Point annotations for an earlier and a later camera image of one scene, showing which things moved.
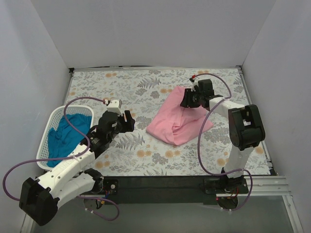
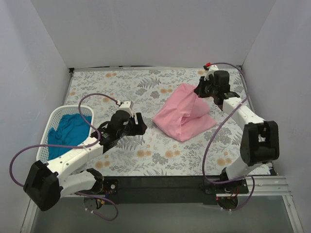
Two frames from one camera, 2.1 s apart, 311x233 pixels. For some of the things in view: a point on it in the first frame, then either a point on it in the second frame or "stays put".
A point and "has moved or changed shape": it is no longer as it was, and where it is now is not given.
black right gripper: [190, 97] → [202, 88]
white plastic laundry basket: [54, 121] stays put
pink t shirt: [177, 124] has moved or changed shape
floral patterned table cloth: [142, 92] stays put
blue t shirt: [63, 141] stays put
